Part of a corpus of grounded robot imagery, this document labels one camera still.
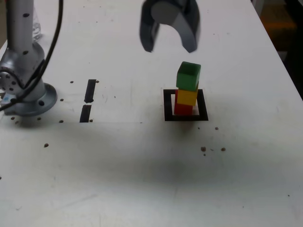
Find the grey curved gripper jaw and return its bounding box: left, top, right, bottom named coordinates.
left=151, top=0, right=202, bottom=54
left=139, top=0, right=161, bottom=53

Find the green cube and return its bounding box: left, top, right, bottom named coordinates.
left=175, top=61, right=202, bottom=91

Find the yellow cube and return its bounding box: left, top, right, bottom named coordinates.
left=177, top=87, right=198, bottom=106

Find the red cube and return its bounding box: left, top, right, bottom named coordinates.
left=174, top=89, right=194, bottom=116

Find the black tape square outline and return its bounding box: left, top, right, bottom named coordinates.
left=163, top=88, right=209, bottom=122

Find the black tape strip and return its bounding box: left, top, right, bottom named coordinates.
left=79, top=79, right=97, bottom=123

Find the clear plastic bottle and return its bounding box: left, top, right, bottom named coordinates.
left=32, top=7, right=43, bottom=41

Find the long black cable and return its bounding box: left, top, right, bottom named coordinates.
left=0, top=0, right=64, bottom=112

